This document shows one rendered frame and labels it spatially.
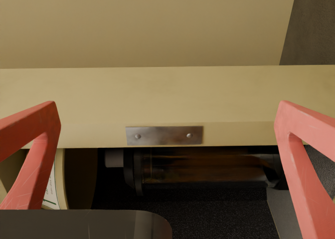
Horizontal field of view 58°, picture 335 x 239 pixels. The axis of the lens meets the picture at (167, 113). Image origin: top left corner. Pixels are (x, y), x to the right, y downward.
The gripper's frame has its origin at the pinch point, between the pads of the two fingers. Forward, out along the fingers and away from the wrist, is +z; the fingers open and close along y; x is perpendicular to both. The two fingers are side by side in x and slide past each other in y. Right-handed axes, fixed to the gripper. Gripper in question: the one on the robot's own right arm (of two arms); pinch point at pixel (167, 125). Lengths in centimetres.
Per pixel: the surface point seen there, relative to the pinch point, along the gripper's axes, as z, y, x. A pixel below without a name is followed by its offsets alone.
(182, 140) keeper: 11.8, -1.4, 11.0
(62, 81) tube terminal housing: 19.5, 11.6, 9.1
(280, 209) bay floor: 20.6, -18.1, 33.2
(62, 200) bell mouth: 13.2, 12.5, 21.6
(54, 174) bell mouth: 14.5, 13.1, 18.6
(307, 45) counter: 42, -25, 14
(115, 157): 21.1, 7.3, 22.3
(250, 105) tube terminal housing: 14.5, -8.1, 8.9
